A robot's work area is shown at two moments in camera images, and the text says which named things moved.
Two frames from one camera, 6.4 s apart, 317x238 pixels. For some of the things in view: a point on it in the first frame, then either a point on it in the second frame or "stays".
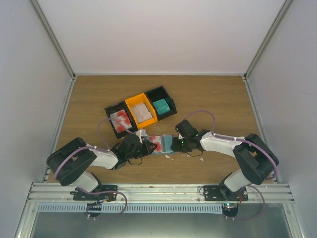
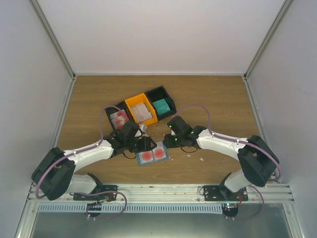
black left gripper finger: x=148 y=144 stays
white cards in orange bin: x=141 y=113 stays
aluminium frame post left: x=57 y=44 stays
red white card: x=157 y=140 -> x=146 y=156
